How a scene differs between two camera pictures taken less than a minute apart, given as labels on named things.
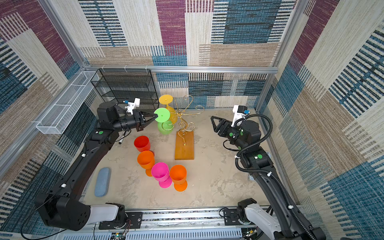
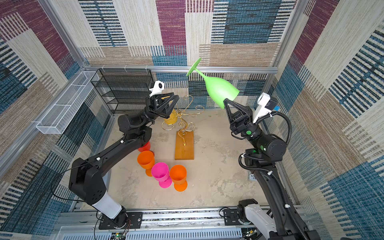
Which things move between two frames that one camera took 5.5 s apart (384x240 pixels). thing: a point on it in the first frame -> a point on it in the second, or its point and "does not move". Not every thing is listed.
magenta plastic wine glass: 160,172 does not move
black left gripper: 139,116 -> 153,107
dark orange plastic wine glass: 178,174 does not move
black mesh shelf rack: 124,85 does not move
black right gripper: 225,124 -> 242,122
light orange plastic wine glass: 146,160 does not move
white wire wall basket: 68,103 does not move
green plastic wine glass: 164,125 -> 218,90
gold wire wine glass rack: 184,139 does not move
